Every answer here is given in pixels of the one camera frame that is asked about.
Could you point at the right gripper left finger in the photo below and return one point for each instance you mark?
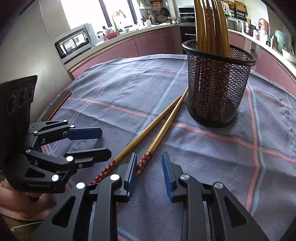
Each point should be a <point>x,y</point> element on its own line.
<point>89,212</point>

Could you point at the black range hood stove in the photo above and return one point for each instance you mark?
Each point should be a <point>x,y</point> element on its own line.
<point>187,14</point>

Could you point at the black camera module left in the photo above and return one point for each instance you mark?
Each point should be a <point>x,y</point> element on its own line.
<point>16,98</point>

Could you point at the black built-in oven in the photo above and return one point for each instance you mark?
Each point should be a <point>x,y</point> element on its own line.
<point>187,33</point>

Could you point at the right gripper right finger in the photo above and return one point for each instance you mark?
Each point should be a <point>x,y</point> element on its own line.
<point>209,211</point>

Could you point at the bamboo chopstick red end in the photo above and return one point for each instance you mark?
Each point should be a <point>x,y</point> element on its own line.
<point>226,30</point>
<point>198,21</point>
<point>222,30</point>
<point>204,38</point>
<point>108,169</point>
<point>207,5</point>
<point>217,28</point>
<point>207,28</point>
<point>147,156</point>
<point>214,44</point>

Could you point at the white microwave oven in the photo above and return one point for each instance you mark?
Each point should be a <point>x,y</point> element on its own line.
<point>75,42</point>

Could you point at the pink bowl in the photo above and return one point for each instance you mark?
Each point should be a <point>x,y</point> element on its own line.
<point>111,35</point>

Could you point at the steel stock pot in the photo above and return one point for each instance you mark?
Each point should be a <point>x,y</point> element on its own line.
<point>248,28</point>

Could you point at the black mesh utensil holder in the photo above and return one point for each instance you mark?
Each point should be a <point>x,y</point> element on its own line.
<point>216,84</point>

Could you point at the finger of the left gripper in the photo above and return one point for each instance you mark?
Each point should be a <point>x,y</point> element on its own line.
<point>78,133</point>
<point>70,162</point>

